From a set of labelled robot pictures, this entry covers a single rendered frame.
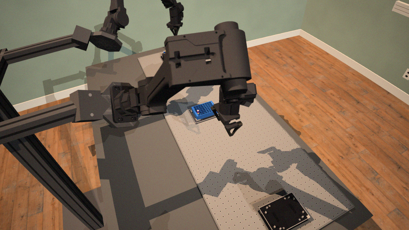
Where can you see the blue grid tube rack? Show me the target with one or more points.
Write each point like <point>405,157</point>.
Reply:
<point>204,110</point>

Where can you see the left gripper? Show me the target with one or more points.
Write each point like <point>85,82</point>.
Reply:
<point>174,25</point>

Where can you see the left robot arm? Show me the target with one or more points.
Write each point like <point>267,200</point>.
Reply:
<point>116,20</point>

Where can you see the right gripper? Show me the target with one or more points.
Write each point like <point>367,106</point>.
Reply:
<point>224,111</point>

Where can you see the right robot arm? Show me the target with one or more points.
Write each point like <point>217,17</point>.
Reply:
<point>185,65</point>

